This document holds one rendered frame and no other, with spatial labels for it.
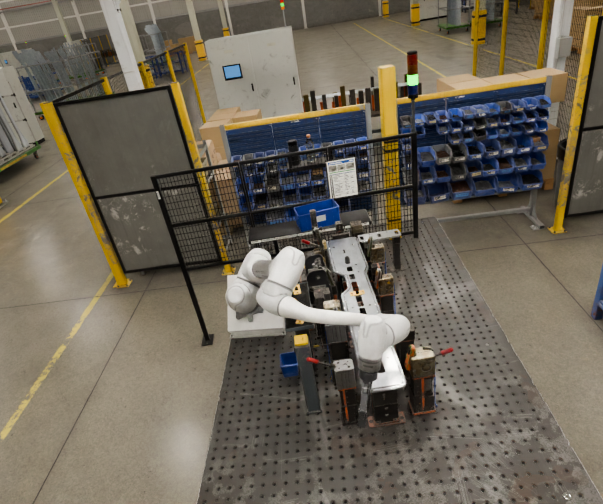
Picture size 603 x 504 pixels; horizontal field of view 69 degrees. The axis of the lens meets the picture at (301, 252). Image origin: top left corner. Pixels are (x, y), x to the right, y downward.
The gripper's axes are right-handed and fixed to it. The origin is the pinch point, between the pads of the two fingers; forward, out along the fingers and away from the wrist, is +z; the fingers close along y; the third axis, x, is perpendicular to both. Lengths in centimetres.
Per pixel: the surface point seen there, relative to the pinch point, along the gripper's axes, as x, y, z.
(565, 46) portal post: 160, -493, -237
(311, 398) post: -28.3, -29.7, 16.9
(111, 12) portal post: -375, -343, -244
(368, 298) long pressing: -10, -76, -22
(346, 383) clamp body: -10.7, -20.1, -0.3
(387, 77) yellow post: -19, -157, -149
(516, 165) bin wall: 98, -328, -94
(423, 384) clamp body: 22.8, -32.4, -0.1
